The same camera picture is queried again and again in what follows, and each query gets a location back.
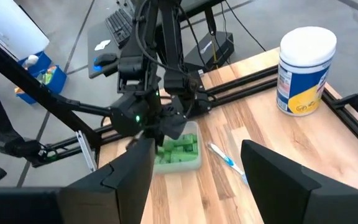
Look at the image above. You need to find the black computer case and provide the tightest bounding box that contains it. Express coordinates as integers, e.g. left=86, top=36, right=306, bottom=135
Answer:
left=184, top=30, right=235, bottom=72

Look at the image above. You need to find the white wipes canister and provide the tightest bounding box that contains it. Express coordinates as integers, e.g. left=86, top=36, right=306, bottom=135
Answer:
left=276, top=26, right=337, bottom=117

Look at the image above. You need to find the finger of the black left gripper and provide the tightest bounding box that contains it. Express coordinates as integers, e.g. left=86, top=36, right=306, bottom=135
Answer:
left=160, top=114, right=188, bottom=141

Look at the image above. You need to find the black frame strut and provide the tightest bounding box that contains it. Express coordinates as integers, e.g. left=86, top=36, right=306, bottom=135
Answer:
left=0, top=30, right=113, bottom=164

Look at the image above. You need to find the white cabinet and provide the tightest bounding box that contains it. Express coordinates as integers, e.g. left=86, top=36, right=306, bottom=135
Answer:
left=0, top=0, right=50, bottom=60

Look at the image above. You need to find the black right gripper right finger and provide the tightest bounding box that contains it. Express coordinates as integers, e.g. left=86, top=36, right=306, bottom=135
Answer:
left=240, top=139, right=358, bottom=224

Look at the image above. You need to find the black computer mouse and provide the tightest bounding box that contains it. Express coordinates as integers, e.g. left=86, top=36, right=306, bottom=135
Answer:
left=93, top=52, right=119, bottom=68

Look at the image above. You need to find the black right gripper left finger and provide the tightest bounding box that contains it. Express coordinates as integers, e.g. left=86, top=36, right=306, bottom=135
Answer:
left=0, top=138, right=157, bottom=224

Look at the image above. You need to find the blue storage bin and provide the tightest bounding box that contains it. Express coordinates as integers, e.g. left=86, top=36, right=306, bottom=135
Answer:
left=15, top=51, right=68, bottom=105

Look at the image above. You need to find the black keyboard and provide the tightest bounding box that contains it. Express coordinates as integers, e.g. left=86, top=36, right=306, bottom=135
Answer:
left=104, top=7, right=134, bottom=48

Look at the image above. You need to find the clear plastic bin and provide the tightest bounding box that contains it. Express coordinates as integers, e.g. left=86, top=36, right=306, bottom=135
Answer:
left=152, top=120, right=203, bottom=175

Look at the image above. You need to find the blue toothbrush in clear bag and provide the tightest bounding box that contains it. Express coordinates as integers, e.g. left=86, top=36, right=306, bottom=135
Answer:
left=208, top=142, right=249, bottom=185

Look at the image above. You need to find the black table clamp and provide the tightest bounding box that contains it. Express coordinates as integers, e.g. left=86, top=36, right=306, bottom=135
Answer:
left=333, top=92, right=358, bottom=113

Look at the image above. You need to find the aluminium bracket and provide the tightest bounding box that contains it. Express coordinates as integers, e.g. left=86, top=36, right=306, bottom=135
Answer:
left=75, top=130, right=98, bottom=172

